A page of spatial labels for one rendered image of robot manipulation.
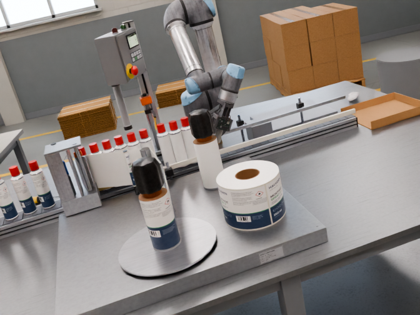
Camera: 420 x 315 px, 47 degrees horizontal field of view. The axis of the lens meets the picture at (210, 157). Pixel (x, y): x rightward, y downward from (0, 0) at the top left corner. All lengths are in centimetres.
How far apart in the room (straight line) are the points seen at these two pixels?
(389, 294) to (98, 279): 127
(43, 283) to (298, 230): 83
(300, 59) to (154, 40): 277
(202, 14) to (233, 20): 510
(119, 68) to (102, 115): 408
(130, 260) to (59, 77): 628
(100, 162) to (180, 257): 65
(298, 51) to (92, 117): 256
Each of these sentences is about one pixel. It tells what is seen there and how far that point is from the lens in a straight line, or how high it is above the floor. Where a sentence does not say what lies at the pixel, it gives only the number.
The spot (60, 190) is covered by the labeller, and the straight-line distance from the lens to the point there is 189.
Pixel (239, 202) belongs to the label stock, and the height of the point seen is 98.
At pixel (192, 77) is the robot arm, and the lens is 207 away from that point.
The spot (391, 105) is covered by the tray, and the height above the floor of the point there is 83.
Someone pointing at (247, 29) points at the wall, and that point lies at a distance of 742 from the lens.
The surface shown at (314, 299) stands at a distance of 223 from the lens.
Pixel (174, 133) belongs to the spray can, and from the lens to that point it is 199.
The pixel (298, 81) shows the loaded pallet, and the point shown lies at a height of 26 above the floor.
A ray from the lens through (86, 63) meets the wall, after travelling 751.
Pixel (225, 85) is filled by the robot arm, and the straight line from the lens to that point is 199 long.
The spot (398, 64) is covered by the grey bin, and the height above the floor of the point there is 60.
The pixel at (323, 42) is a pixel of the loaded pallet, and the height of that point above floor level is 62.
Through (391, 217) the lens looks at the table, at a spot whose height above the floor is 83.
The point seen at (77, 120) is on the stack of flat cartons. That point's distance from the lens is 605.
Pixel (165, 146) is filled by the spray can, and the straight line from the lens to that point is 201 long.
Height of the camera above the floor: 166
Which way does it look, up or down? 22 degrees down
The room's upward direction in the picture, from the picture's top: 13 degrees counter-clockwise
